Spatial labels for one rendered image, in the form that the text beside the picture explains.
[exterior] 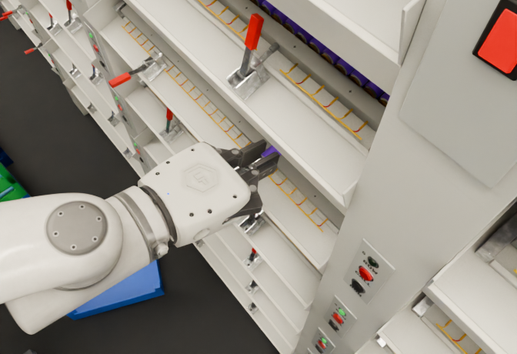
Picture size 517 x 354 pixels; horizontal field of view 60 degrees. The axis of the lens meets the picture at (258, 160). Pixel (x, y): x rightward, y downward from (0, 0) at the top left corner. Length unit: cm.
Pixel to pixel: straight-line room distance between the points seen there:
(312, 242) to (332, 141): 20
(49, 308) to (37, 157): 157
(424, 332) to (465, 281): 19
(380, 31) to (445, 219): 14
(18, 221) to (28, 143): 168
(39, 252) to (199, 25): 33
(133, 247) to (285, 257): 39
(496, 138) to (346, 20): 12
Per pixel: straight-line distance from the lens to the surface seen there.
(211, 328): 155
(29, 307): 46
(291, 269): 80
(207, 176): 52
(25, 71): 236
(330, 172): 45
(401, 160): 33
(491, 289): 43
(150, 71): 79
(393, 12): 31
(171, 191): 50
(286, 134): 47
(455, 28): 24
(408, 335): 61
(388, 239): 42
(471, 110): 26
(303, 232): 62
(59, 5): 133
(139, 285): 162
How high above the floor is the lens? 151
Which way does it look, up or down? 57 degrees down
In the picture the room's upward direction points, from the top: straight up
